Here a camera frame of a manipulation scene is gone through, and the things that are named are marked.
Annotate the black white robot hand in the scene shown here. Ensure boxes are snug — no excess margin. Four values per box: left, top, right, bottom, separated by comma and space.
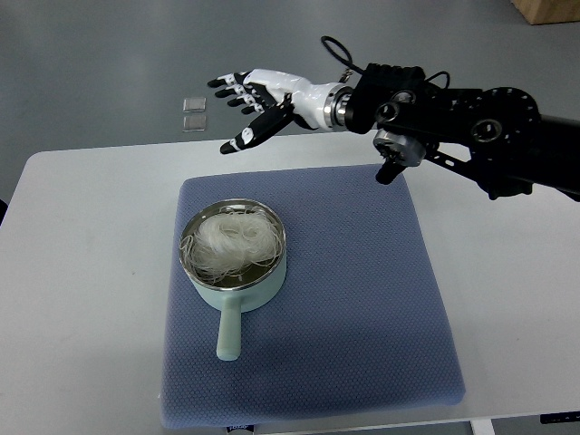
208, 69, 353, 155

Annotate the white vermicelli bundle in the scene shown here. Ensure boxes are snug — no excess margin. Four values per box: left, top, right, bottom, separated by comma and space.
179, 207, 285, 288

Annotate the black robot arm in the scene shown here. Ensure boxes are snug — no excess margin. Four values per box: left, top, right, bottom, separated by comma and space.
330, 51, 579, 200

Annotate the mint green steel pot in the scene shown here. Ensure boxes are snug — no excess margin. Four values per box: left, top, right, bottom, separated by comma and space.
178, 198, 287, 362

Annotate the upper floor metal plate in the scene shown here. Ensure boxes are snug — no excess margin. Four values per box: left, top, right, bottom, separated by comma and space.
182, 97, 207, 113

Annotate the blue textured mat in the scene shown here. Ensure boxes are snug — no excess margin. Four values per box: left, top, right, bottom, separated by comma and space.
160, 165, 465, 429

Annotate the cardboard box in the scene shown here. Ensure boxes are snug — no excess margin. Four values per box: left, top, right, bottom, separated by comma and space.
510, 0, 580, 25

